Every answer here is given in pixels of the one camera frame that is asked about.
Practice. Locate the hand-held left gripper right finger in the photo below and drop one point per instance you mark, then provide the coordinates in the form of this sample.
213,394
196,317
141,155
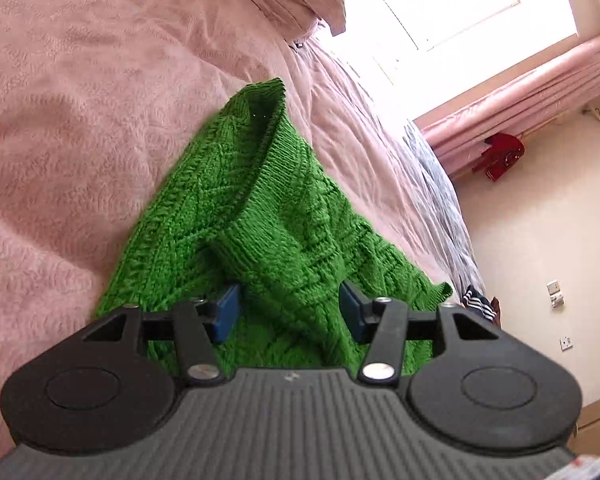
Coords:
354,312

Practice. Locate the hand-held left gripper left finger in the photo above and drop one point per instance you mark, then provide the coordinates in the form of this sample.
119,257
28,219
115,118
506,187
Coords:
226,315

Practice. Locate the green knit sweater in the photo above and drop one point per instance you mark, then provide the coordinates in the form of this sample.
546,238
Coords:
290,220

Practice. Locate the striped shirt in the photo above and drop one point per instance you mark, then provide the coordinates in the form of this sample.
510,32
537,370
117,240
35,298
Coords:
480,305

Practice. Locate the red garment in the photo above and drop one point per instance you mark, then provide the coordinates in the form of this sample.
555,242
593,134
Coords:
500,156

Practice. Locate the pink textured blanket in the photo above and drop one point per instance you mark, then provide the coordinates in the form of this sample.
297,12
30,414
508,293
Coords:
80,110

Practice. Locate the pink curtain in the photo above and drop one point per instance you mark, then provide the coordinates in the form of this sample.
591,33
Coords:
525,95

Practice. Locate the window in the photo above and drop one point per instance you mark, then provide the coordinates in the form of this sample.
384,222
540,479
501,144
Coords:
455,5

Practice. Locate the white wall socket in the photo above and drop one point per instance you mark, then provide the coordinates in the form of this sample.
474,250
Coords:
552,287

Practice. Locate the white wall charger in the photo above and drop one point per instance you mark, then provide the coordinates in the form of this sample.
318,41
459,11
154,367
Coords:
557,301

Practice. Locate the white wall control panel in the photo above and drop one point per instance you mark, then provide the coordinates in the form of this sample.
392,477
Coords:
566,343

